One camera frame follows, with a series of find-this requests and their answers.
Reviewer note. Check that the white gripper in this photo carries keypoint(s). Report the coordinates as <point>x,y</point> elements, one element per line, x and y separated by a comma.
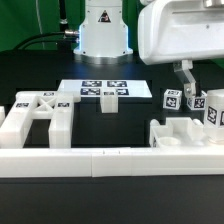
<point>180,30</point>

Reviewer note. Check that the white chair seat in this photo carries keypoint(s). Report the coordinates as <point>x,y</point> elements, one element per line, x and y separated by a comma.
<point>177,132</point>

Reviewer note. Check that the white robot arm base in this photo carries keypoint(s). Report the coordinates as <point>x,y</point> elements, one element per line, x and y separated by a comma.
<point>103,35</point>

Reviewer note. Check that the white tagged nut cube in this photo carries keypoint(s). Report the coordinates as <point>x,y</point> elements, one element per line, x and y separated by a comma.
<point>172,99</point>
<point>197,102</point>

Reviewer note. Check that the white tagged nut cube right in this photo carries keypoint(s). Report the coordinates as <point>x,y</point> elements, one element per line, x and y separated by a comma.
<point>197,102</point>

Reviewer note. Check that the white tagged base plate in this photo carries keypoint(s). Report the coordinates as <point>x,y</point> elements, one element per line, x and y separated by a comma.
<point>93,88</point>

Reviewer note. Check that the white chair back frame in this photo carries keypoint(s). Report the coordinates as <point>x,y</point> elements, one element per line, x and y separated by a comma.
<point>55,106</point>

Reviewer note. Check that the white U-shaped fence wall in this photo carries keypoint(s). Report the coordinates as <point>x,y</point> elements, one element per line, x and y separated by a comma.
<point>103,162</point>

